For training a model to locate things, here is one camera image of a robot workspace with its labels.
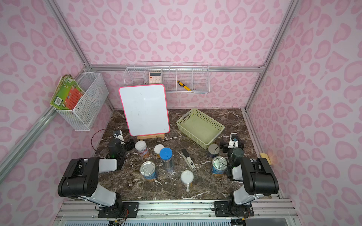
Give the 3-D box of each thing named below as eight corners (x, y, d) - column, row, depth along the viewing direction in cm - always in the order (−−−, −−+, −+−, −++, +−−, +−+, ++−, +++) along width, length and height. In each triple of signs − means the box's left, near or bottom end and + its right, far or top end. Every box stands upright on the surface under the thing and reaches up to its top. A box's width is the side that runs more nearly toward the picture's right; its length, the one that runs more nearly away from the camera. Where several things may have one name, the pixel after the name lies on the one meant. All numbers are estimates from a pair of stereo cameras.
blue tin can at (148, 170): (143, 181, 84) (138, 175, 76) (146, 168, 90) (141, 161, 81) (157, 181, 84) (153, 175, 76) (158, 168, 90) (155, 160, 81)
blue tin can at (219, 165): (211, 177, 86) (215, 168, 75) (210, 165, 91) (213, 155, 80) (223, 177, 86) (229, 168, 75) (221, 165, 91) (226, 155, 80)
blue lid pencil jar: (164, 172, 88) (158, 158, 72) (165, 163, 92) (160, 147, 76) (174, 172, 88) (171, 158, 72) (174, 163, 92) (172, 147, 76)
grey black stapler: (192, 172, 88) (192, 169, 84) (181, 153, 96) (181, 150, 93) (196, 169, 89) (196, 167, 85) (185, 151, 97) (185, 148, 94)
